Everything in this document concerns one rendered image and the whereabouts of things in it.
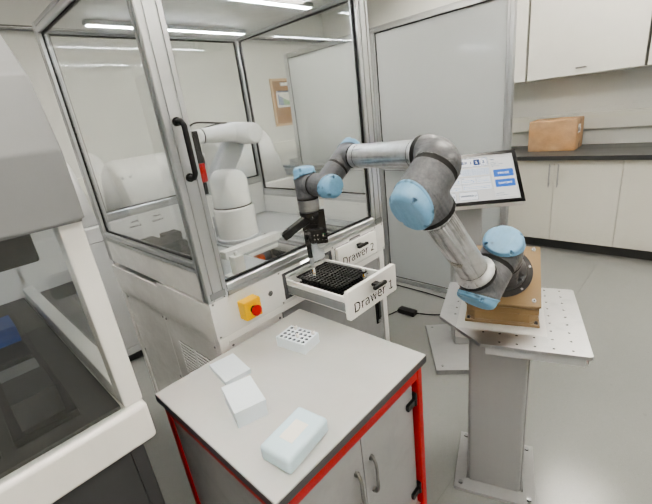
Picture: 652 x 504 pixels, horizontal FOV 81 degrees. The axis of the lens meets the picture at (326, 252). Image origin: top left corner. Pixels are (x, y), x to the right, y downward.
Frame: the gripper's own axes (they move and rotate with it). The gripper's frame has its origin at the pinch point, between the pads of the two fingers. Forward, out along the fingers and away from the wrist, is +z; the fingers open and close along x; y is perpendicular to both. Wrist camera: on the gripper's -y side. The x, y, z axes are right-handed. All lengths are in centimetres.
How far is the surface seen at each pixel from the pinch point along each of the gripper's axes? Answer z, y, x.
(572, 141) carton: 8, 244, 224
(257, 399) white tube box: 16, -17, -49
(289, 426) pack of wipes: 17, -8, -59
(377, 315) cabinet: 56, 29, 49
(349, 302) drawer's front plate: 9.6, 11.6, -15.5
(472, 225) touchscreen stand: 20, 89, 71
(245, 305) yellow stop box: 8.2, -24.7, -10.2
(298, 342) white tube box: 18.6, -7.2, -21.6
